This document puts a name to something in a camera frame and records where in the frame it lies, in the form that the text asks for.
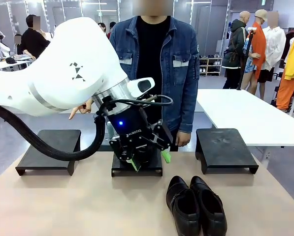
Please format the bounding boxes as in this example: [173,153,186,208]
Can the white table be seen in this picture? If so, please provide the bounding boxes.
[196,88,294,148]

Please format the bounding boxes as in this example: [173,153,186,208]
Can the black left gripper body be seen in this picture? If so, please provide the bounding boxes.
[104,104,158,151]

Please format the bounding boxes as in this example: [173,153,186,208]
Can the white shoe rack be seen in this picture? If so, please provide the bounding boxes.
[198,56,223,77]

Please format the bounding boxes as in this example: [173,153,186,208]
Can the mannequin in white shirt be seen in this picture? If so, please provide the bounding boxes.
[256,11,287,101]

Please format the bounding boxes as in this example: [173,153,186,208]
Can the thin black left gripper cable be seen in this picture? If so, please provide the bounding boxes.
[109,94,174,107]

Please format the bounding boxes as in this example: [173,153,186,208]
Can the mannequin in yellow orange clothes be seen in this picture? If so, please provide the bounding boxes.
[275,29,294,112]

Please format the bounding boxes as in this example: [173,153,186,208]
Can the black tripod pole with phone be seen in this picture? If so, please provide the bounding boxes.
[236,27,258,91]

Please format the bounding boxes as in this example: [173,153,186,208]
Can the black shoe stand with slot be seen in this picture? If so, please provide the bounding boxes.
[111,145,163,177]

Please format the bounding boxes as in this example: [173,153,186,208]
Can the person's left hand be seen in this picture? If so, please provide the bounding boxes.
[175,131,192,148]

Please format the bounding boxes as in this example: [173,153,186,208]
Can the mannequin in orange top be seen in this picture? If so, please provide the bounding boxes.
[240,9,268,96]

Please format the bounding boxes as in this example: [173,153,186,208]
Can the person in denim jacket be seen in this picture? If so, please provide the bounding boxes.
[108,13,200,152]

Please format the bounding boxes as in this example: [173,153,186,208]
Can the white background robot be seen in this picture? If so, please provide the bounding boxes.
[0,30,11,59]

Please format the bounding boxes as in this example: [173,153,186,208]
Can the man in black shirt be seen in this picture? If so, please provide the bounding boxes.
[20,14,52,61]

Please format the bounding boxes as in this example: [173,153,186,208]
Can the white background desk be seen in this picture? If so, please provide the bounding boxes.
[0,58,34,72]

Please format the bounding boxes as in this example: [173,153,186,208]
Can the person's right hand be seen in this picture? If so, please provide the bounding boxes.
[68,97,94,121]

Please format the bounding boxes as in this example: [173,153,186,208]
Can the person's left forearm denim sleeve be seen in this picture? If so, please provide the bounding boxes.
[177,83,200,134]

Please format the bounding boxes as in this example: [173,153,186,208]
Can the mannequin in dark green jacket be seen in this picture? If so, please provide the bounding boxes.
[221,11,249,90]

